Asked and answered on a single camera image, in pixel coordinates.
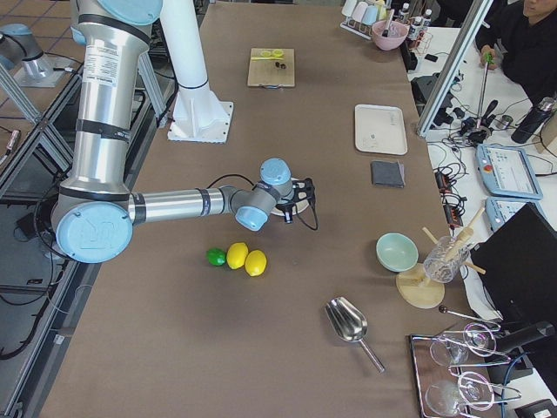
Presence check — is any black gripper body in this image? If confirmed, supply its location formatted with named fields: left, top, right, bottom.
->
left=280, top=178, right=314, bottom=205

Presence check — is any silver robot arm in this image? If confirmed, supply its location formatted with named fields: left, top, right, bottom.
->
left=51, top=1, right=314, bottom=264

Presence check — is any cream rabbit tray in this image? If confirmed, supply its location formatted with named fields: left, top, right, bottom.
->
left=354, top=104, right=408, bottom=155

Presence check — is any mirror glass tray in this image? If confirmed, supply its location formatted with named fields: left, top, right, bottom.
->
left=407, top=334, right=438, bottom=417

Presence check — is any white round plate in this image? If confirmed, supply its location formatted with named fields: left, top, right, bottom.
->
left=271, top=193, right=310, bottom=218

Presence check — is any yellow lemon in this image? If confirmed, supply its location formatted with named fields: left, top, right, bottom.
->
left=226, top=242, right=249, bottom=270
left=245, top=250, right=267, bottom=277

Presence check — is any grey folded cloth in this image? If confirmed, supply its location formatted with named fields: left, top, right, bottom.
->
left=371, top=160, right=406, bottom=188

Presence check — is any green lime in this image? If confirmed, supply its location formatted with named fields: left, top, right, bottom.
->
left=205, top=247, right=226, bottom=266

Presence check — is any mint green bowl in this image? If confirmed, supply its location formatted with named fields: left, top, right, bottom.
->
left=376, top=233, right=419, bottom=273

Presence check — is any steel ice scoop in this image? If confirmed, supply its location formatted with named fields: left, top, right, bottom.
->
left=325, top=296, right=386, bottom=374

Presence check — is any wooden cutting board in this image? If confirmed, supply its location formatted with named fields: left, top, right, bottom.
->
left=247, top=47, right=296, bottom=88

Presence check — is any wooden glass stand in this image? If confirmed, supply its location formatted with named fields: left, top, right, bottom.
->
left=396, top=207, right=486, bottom=308

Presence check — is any clear textured glass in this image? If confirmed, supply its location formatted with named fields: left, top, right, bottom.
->
left=423, top=236, right=470, bottom=284

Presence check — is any pink ice bowl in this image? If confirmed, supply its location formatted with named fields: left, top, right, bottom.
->
left=372, top=20, right=409, bottom=51

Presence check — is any blue plastic cup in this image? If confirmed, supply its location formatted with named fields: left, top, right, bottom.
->
left=362, top=4, right=379, bottom=26

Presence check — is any white plastic cup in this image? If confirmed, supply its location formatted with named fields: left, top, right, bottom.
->
left=341, top=0, right=358, bottom=18

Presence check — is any pink plastic cup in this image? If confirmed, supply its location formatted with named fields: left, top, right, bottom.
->
left=352, top=1, right=368, bottom=23

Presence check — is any blue teach pendant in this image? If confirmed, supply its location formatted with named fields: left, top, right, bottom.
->
left=485, top=197, right=529, bottom=232
left=475, top=144, right=543, bottom=200

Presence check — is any steel black muddler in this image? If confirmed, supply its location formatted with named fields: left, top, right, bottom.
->
left=382, top=9, right=395, bottom=37

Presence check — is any upper wine glass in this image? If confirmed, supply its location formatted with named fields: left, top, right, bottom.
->
left=430, top=322, right=496, bottom=367

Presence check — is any wine glass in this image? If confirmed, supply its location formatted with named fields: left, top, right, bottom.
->
left=430, top=322, right=496, bottom=367
left=425, top=372, right=495, bottom=417

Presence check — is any black monitor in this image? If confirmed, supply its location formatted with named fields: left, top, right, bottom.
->
left=471, top=203, right=556, bottom=324

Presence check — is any black thermos bottle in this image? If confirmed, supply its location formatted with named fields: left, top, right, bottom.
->
left=511, top=97, right=556, bottom=144

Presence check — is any lower wine glass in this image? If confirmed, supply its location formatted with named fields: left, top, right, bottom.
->
left=425, top=372, right=495, bottom=417

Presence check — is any person in black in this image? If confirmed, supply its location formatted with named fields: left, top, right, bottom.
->
left=475, top=1, right=556, bottom=105

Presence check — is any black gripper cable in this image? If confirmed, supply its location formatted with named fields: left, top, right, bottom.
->
left=207, top=173, right=319, bottom=231

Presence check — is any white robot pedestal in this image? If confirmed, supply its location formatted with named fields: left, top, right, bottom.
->
left=160, top=0, right=233, bottom=144

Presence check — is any white wire cup rack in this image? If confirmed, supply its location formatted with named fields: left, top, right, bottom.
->
left=340, top=1, right=375, bottom=40

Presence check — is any aluminium frame post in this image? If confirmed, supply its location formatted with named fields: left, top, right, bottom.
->
left=417, top=0, right=493, bottom=138

